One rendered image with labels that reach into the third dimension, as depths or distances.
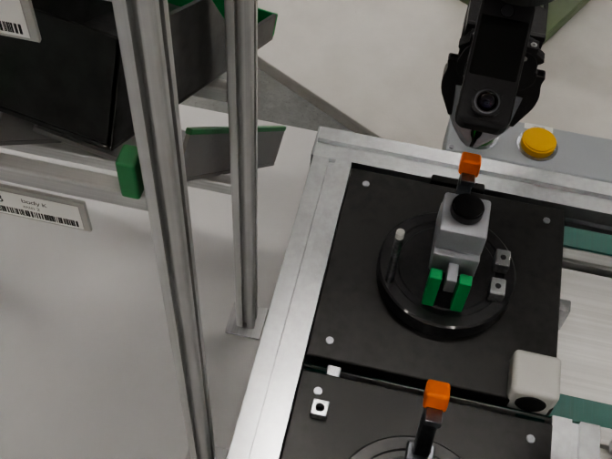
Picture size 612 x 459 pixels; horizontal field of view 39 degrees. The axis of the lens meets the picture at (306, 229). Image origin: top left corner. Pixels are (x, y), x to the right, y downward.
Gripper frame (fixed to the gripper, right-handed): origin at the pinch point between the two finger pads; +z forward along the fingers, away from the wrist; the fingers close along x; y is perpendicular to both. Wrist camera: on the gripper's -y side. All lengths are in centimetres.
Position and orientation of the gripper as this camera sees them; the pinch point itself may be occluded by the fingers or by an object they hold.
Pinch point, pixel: (473, 142)
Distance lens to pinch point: 89.7
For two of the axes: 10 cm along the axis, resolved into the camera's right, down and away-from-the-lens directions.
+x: -9.8, -2.0, 0.9
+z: -0.5, 5.7, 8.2
